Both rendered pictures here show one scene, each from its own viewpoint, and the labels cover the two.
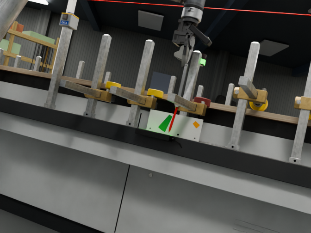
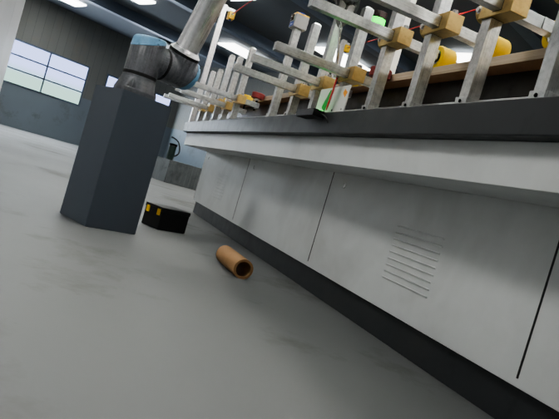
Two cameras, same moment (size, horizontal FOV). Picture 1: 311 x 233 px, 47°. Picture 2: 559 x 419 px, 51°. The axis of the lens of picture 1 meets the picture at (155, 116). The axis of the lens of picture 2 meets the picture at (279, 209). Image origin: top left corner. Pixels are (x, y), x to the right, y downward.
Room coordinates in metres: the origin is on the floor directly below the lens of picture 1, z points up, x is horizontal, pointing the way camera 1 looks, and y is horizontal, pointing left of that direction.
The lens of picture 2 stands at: (0.06, -1.60, 0.38)
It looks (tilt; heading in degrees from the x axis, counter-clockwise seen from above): 2 degrees down; 46
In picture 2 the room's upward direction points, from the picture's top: 16 degrees clockwise
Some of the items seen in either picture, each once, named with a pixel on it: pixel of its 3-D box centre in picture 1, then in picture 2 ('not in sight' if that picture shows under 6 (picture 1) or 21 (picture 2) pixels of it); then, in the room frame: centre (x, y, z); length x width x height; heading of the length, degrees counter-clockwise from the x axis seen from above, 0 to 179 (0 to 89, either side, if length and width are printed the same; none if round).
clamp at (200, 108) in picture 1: (190, 107); (351, 76); (1.62, -0.15, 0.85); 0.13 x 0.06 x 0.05; 67
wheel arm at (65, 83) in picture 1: (90, 92); (280, 84); (1.72, 0.33, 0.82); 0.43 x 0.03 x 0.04; 157
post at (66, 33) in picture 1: (58, 67); (284, 74); (1.92, 0.57, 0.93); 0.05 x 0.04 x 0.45; 67
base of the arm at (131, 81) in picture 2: not in sight; (136, 85); (1.32, 0.82, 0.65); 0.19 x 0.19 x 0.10
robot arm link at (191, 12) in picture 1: (191, 15); not in sight; (1.56, -0.06, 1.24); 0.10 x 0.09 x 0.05; 157
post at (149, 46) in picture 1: (139, 88); (324, 71); (1.72, 0.10, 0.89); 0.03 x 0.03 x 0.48; 67
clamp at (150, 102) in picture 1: (141, 101); (322, 85); (1.71, 0.08, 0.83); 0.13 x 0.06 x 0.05; 67
